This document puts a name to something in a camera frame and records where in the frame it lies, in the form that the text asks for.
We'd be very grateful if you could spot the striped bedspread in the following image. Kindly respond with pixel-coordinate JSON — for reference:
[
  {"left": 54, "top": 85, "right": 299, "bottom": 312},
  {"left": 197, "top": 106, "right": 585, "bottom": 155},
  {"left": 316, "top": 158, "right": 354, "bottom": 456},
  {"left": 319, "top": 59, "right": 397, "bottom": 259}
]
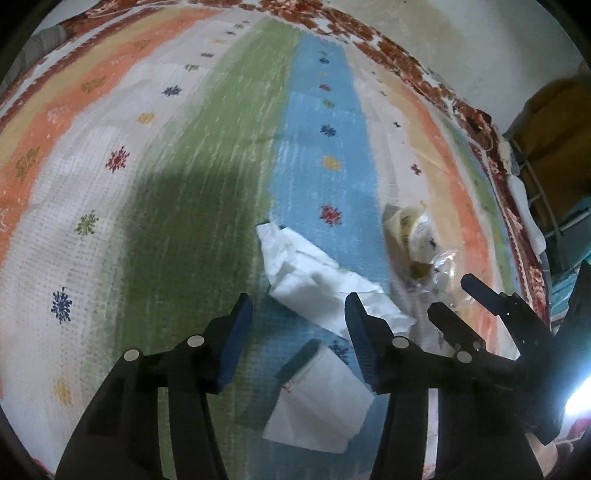
[{"left": 0, "top": 0, "right": 550, "bottom": 480}]

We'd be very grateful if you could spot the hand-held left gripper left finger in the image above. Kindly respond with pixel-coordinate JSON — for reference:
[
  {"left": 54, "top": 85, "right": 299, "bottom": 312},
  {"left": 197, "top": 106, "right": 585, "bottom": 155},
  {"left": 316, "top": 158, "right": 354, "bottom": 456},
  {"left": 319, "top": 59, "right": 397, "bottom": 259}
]
[{"left": 55, "top": 293, "right": 254, "bottom": 480}]

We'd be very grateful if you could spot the white paper packet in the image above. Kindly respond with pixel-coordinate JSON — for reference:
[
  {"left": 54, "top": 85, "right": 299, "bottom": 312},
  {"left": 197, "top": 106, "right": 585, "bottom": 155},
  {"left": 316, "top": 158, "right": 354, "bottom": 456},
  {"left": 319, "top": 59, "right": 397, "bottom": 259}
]
[{"left": 262, "top": 339, "right": 376, "bottom": 454}]

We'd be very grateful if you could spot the white tissue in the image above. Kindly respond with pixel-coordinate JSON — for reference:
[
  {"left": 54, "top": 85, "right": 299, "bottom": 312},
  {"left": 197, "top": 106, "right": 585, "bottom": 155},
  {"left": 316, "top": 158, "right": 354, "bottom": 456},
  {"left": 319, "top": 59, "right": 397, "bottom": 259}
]
[{"left": 256, "top": 222, "right": 416, "bottom": 340}]

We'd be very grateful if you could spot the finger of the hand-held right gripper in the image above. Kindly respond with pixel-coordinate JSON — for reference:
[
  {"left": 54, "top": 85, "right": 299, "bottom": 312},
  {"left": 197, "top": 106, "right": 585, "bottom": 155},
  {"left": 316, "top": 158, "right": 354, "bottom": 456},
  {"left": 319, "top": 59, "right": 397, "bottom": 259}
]
[
  {"left": 461, "top": 274, "right": 555, "bottom": 357},
  {"left": 427, "top": 305, "right": 485, "bottom": 352}
]

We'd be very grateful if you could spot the grey cloth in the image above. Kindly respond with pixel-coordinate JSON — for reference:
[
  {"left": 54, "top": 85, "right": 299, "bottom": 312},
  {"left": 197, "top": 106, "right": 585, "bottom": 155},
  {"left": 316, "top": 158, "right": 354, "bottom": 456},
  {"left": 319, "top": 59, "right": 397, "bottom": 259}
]
[{"left": 16, "top": 23, "right": 72, "bottom": 81}]

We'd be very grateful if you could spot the person's right forearm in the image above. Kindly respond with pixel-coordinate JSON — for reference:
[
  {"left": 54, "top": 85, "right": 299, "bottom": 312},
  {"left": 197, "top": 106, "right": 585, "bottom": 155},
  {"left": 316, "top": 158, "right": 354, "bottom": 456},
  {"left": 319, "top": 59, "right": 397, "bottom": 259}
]
[{"left": 529, "top": 431, "right": 578, "bottom": 480}]

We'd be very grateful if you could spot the yellow cloth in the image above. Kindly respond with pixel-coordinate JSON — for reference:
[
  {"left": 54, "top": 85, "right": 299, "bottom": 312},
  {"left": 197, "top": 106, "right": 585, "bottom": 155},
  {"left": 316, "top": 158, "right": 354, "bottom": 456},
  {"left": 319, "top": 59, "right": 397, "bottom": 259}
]
[{"left": 510, "top": 78, "right": 591, "bottom": 224}]

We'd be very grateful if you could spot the white cloth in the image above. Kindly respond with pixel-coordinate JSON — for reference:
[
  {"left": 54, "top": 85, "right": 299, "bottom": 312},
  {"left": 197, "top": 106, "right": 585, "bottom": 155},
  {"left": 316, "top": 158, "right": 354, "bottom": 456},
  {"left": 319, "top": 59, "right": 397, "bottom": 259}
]
[{"left": 505, "top": 150, "right": 548, "bottom": 257}]

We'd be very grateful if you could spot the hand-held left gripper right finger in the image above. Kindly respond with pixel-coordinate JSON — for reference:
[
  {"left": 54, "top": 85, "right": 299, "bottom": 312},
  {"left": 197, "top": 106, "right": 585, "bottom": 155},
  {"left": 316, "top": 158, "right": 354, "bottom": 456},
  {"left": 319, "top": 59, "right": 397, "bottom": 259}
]
[{"left": 345, "top": 292, "right": 546, "bottom": 480}]

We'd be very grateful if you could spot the clear wrapper with yellow print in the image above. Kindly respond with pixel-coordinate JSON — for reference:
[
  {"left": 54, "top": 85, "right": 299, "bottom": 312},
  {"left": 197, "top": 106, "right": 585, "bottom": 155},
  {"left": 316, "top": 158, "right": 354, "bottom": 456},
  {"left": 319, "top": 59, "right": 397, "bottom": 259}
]
[{"left": 382, "top": 202, "right": 476, "bottom": 315}]

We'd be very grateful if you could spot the metal rack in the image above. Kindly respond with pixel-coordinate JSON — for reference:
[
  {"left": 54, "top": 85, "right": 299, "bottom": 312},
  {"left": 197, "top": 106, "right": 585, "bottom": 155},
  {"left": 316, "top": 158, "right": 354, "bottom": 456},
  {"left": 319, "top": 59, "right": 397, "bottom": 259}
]
[{"left": 507, "top": 138, "right": 591, "bottom": 243}]

